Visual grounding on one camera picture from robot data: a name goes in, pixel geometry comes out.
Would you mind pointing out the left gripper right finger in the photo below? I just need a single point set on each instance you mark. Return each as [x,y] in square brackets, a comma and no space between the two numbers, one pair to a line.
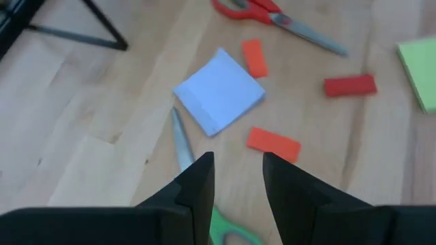
[299,211]

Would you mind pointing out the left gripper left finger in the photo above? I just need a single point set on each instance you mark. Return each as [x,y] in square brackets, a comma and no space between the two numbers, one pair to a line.
[201,197]

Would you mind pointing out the orange eraser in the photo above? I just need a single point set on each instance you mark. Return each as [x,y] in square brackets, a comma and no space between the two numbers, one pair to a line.
[255,58]
[274,144]

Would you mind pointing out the purple sticky note pad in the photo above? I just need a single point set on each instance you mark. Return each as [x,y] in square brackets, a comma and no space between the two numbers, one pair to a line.
[219,92]

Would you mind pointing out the red eraser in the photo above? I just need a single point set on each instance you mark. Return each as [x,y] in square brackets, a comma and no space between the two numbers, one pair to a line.
[351,85]

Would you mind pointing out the green sticky note pad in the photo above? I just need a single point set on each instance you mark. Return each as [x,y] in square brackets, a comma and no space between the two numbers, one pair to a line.
[422,75]

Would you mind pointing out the black metal table frame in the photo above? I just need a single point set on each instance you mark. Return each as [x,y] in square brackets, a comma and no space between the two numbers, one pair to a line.
[75,37]

